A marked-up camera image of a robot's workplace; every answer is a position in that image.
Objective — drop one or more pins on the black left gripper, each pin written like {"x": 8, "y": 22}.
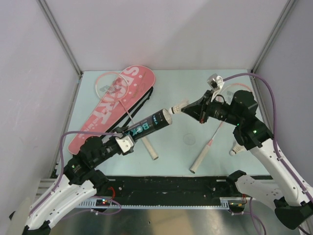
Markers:
{"x": 119, "y": 130}

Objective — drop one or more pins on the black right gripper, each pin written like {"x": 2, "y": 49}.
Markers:
{"x": 200, "y": 109}

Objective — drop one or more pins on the white feather shuttlecock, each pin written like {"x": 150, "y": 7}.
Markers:
{"x": 176, "y": 109}
{"x": 236, "y": 149}

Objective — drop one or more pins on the black shuttlecock tube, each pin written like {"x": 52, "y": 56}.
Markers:
{"x": 152, "y": 123}

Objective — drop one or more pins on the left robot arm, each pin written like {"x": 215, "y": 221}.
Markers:
{"x": 78, "y": 181}

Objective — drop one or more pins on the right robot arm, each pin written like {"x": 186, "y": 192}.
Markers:
{"x": 292, "y": 199}

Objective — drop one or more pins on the pink badminton racket right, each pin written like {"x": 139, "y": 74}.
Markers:
{"x": 226, "y": 90}

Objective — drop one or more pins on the pink badminton racket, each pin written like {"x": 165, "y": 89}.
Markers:
{"x": 226, "y": 90}
{"x": 112, "y": 87}

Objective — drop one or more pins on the pink badminton racket left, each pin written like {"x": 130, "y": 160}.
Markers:
{"x": 112, "y": 87}

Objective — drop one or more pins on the clear round tube lid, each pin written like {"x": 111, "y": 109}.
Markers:
{"x": 189, "y": 139}

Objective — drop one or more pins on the pink racket cover bag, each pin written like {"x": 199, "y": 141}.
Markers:
{"x": 90, "y": 113}

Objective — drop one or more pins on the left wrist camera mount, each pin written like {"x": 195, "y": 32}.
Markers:
{"x": 126, "y": 144}

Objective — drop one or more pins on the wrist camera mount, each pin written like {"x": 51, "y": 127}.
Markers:
{"x": 216, "y": 83}
{"x": 126, "y": 144}

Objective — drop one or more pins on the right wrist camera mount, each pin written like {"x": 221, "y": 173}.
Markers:
{"x": 216, "y": 83}

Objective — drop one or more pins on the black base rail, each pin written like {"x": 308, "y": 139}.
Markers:
{"x": 169, "y": 191}

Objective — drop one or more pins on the right aluminium frame post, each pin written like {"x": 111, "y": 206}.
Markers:
{"x": 275, "y": 32}

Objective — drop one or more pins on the aluminium frame post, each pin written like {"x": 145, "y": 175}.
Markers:
{"x": 59, "y": 36}
{"x": 275, "y": 32}

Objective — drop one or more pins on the left aluminium frame post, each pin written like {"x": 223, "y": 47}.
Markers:
{"x": 59, "y": 36}

